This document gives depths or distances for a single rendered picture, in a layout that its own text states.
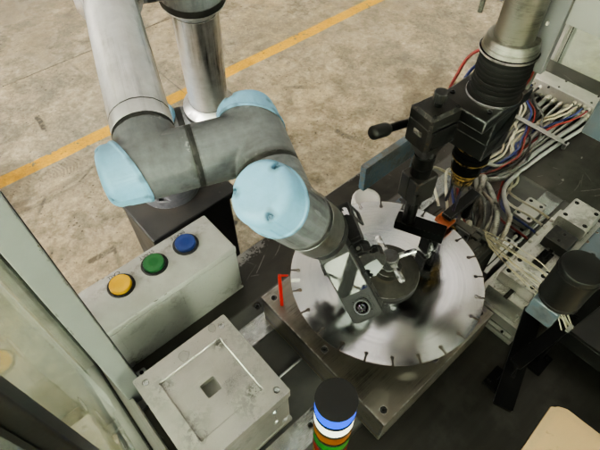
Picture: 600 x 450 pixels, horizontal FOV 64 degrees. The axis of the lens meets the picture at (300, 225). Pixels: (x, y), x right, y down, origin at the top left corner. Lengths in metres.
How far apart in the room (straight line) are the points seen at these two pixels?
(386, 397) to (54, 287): 0.53
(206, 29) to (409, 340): 0.63
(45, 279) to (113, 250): 1.56
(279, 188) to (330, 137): 2.04
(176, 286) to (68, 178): 1.71
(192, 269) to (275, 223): 0.46
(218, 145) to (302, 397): 0.55
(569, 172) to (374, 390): 0.84
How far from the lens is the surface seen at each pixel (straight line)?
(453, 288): 0.85
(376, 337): 0.78
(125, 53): 0.66
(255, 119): 0.56
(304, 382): 0.95
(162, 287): 0.92
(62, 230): 2.35
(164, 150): 0.55
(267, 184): 0.49
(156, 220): 1.22
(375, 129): 0.67
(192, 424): 0.80
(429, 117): 0.65
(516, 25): 0.66
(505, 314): 1.02
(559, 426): 1.04
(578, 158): 1.49
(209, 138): 0.55
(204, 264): 0.93
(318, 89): 2.82
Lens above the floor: 1.65
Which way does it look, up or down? 52 degrees down
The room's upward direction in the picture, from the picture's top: 1 degrees counter-clockwise
